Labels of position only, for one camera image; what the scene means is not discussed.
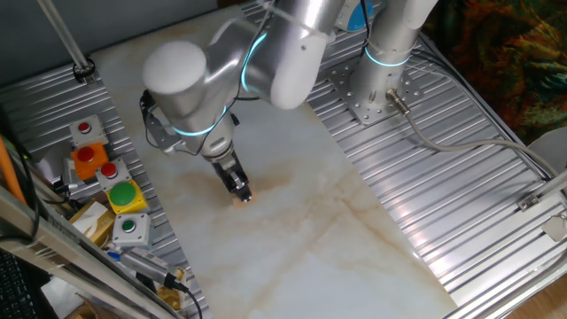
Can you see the silver cylindrical device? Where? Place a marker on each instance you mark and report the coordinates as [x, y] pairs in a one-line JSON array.
[[146, 263]]

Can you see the aluminium profile bar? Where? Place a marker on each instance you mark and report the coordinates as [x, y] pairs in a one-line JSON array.
[[553, 184]]

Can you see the black pole clamp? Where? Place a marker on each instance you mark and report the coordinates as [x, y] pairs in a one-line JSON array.
[[84, 71]]

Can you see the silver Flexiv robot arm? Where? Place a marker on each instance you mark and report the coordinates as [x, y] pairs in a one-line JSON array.
[[190, 102]]

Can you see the white round object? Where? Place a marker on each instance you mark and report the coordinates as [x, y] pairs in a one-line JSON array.
[[549, 150]]

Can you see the small metal plate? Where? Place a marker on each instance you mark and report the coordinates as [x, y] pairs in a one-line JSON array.
[[556, 228]]

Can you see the orange box red button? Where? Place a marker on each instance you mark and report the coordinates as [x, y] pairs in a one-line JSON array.
[[88, 158]]

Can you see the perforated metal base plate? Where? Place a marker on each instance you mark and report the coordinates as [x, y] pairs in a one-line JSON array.
[[412, 88]]

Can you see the yellow box green button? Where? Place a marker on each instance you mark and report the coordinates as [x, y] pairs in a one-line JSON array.
[[125, 197]]

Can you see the yellow cardboard box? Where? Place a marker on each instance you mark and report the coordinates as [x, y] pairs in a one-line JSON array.
[[93, 219]]

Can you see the small metal corner bracket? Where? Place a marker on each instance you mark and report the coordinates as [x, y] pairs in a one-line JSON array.
[[528, 202]]

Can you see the grey box large red button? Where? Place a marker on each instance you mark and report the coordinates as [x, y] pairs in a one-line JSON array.
[[111, 173]]

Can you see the grey box small red button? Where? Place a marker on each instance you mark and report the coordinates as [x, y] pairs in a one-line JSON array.
[[86, 129]]

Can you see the colourful patterned cloth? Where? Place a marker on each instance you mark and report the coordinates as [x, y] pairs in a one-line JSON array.
[[509, 57]]

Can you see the aluminium frame beam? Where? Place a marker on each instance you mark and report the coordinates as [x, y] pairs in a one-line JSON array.
[[66, 261]]

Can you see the aluminium pole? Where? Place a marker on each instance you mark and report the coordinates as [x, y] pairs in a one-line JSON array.
[[64, 33]]

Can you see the grey box green button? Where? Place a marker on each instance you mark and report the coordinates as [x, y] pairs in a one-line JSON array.
[[130, 229]]

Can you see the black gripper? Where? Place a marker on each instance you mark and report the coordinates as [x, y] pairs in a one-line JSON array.
[[229, 173]]

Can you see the blue and white device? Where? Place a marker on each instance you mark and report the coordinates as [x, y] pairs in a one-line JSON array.
[[356, 17]]

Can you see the orange rod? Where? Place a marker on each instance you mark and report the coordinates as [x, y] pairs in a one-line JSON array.
[[10, 173]]

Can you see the black keyboard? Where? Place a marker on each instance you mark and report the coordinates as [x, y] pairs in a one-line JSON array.
[[15, 290]]

